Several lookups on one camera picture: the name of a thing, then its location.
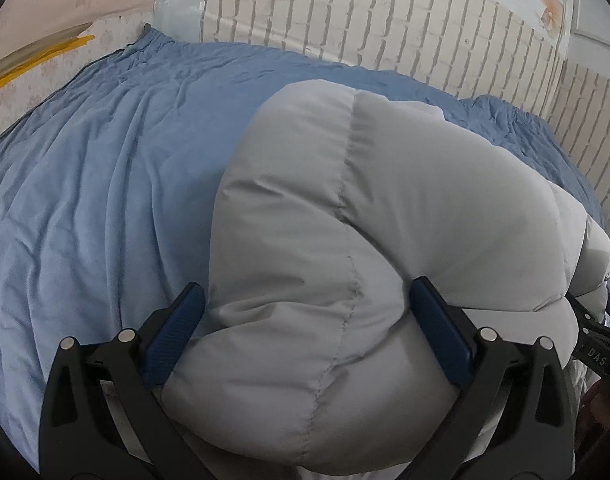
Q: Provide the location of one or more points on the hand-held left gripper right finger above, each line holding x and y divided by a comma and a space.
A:
437, 322

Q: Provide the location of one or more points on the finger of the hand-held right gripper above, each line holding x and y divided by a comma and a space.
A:
592, 317

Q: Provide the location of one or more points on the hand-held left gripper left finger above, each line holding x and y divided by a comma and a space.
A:
177, 320

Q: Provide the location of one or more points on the grey puffer jacket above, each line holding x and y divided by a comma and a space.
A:
385, 210

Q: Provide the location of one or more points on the person's right hand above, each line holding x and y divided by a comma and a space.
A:
605, 410

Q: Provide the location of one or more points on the blue blanket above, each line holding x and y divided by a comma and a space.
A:
110, 210

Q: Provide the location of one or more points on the yellow tape strip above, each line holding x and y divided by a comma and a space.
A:
60, 50

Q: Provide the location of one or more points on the clear plastic sheet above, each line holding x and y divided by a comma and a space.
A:
177, 0

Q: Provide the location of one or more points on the pink padded panel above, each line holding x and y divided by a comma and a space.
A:
60, 0

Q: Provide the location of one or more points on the brick-pattern wall panel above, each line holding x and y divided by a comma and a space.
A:
385, 25
595, 130

